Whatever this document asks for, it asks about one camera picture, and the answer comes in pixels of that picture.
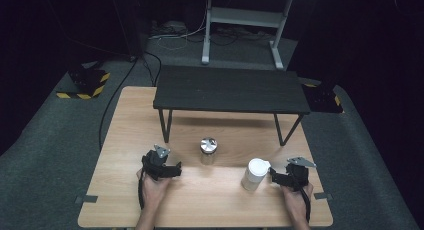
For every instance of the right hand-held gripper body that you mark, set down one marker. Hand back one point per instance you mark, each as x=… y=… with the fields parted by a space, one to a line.
x=298 y=175

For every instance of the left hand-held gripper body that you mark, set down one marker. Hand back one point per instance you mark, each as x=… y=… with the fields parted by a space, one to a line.
x=155 y=163

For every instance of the glass jar with white lid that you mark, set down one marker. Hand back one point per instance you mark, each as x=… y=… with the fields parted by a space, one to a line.
x=255 y=171

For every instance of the glass jar with silver lid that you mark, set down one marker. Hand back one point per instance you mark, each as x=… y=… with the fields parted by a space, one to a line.
x=208 y=146

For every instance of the black shelf with metal legs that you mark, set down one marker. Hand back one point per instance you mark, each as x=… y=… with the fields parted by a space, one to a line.
x=230 y=88

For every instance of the person's right hand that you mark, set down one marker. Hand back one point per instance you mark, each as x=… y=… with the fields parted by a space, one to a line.
x=295 y=203

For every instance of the person's left hand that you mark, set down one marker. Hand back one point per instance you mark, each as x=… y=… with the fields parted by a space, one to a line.
x=153 y=191

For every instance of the grey tape piece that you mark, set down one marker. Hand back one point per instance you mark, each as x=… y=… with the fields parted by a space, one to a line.
x=86 y=199
x=323 y=196

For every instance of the black yellow striped stand base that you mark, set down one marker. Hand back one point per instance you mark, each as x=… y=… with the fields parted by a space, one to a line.
x=321 y=98
x=88 y=83

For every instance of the grey metal desk frame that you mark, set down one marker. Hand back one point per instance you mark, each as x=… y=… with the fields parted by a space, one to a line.
x=246 y=16

